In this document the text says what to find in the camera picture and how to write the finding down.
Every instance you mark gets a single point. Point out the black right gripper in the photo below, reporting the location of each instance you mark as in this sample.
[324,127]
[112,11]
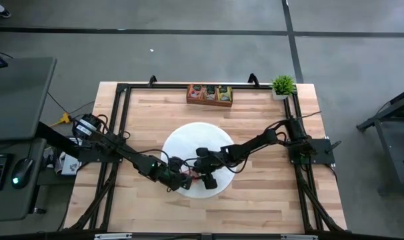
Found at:
[207,165]

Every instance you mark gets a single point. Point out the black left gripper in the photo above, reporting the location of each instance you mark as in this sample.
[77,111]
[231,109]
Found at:
[178,178]

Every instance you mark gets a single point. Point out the beige tea packet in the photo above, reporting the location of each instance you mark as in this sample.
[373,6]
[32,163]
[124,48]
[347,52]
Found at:
[210,92]

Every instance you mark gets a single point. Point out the yellow lemon tea packet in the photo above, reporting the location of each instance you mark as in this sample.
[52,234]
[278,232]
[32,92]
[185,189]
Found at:
[224,93]

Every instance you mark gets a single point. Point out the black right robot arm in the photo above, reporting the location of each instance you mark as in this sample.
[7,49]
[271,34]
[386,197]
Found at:
[262,141]

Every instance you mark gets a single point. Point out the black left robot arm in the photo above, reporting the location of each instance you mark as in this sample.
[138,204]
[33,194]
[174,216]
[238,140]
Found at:
[122,150]

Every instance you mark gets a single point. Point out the brown wooden tea box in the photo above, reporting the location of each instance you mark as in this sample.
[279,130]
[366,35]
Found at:
[208,101]

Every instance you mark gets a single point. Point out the white round woven placemat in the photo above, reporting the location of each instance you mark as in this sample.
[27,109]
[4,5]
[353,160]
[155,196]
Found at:
[192,136]

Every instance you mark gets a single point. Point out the white box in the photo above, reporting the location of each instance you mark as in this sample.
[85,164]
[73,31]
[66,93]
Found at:
[70,166]

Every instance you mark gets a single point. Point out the green plant in white pot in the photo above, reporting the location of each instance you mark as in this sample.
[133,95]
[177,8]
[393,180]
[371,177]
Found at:
[283,85]

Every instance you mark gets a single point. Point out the yellow power plug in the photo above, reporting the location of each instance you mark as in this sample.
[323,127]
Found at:
[66,118]

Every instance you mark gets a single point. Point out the black computer mouse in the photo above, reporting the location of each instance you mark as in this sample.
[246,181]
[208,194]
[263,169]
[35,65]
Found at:
[22,171]

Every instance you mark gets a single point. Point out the dark grey lower desk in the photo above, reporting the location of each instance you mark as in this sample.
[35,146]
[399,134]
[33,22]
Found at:
[18,206]

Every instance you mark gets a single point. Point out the grey desk top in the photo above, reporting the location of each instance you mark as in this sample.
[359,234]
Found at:
[18,100]

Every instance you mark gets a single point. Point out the grey metal cart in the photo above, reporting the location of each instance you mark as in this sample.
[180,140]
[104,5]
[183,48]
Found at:
[388,146]

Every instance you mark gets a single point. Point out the black metal table frame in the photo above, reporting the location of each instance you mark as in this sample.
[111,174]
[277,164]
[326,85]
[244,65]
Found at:
[168,86]

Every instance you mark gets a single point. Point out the white metal bracket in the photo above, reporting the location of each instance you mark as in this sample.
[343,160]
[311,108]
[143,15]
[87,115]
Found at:
[112,236]
[298,237]

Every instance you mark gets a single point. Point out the black frame clamp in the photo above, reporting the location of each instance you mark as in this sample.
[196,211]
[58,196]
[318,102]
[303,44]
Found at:
[152,81]
[253,81]

